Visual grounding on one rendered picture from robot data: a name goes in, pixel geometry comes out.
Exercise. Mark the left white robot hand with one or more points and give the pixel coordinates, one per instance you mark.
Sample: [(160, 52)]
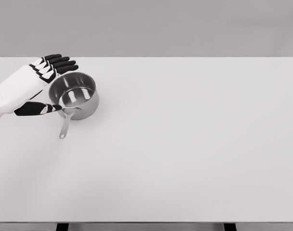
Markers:
[(26, 80)]

